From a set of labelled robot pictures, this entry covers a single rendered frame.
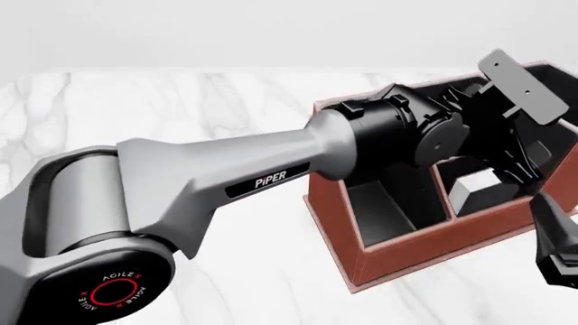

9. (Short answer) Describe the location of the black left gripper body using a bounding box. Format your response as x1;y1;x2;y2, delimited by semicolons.
444;79;538;160

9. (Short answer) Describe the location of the white grey book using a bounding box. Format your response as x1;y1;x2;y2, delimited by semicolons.
450;167;502;218

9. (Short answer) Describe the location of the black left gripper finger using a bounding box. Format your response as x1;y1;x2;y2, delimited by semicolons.
518;135;551;186
488;144;524;183

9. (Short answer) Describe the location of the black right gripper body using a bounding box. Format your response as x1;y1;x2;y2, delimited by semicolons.
536;252;578;290

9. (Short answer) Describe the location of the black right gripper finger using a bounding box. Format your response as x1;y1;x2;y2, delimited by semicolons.
531;192;578;263

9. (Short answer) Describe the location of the red-brown desk caddy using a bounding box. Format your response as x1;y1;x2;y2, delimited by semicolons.
305;60;578;295

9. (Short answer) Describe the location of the grey plate on black stalk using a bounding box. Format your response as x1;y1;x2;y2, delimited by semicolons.
477;48;571;125

